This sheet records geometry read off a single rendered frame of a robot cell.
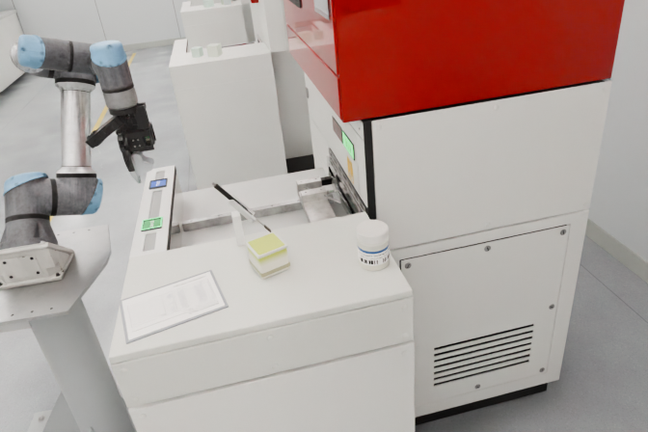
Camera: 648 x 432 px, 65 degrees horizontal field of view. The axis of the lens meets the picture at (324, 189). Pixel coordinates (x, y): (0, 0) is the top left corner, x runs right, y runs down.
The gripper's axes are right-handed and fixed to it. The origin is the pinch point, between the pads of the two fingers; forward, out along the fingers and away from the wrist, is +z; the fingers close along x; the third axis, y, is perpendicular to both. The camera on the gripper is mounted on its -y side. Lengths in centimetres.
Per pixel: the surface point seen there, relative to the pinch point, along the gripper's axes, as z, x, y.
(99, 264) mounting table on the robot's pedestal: 28.7, 7.4, -18.6
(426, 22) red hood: -33, -15, 76
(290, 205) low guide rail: 26, 17, 41
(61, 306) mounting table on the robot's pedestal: 28.7, -9.5, -25.8
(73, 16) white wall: 47, 796, -191
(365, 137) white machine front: -7, -16, 59
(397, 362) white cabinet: 34, -50, 54
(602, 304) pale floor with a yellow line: 110, 22, 177
